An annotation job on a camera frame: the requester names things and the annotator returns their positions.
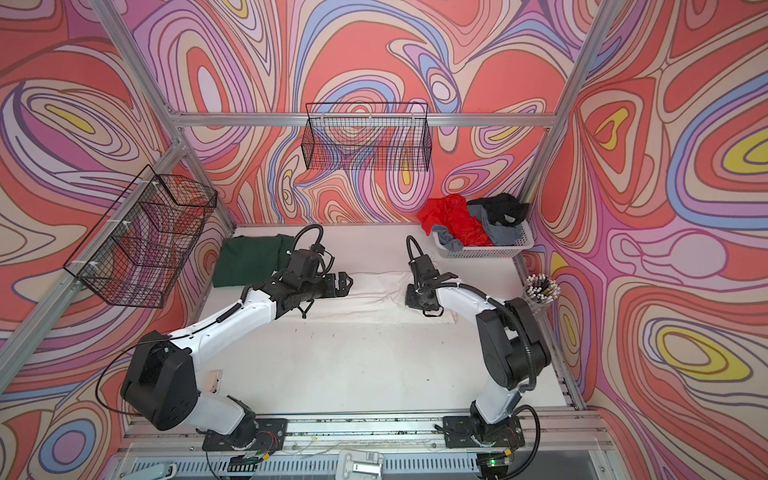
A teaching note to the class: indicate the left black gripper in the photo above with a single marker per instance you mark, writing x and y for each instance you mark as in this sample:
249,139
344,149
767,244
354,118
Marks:
332,291

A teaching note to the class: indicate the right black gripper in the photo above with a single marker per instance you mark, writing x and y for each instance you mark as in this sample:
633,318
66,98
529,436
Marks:
410,299

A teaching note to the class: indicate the white printed t-shirt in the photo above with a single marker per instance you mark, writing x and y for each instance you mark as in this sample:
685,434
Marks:
374,298

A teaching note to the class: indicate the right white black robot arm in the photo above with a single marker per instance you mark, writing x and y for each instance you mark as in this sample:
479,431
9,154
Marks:
512,347

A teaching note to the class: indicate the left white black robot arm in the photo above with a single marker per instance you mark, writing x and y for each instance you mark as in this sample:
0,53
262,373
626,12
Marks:
161,381

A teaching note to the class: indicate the folded green t-shirt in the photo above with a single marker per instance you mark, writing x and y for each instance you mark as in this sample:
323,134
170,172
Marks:
246,260

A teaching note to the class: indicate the red t-shirt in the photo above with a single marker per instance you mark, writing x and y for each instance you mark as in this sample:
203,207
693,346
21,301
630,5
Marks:
451,212

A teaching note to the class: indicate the grey t-shirt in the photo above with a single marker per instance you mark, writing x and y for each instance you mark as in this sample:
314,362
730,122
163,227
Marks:
500,235

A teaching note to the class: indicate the cup of pens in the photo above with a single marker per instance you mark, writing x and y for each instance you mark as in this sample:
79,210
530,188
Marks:
540,290

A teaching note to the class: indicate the white plastic laundry basket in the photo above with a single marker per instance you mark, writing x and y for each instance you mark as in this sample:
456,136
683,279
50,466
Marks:
486,249

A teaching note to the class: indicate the black t-shirt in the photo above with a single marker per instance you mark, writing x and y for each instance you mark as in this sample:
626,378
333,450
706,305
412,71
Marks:
503,209

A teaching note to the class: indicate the back black wire basket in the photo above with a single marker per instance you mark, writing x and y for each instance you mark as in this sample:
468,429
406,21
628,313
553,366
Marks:
367,136

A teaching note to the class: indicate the black wire basket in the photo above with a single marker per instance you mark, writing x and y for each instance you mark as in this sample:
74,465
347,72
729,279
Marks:
367,136
160,218

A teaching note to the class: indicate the left black wire basket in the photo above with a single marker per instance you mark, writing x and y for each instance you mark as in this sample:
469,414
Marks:
160,218

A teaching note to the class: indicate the white box on rail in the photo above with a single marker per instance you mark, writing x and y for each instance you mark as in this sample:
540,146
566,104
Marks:
359,465

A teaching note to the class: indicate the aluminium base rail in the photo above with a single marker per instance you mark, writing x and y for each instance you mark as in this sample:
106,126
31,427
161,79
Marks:
558,445

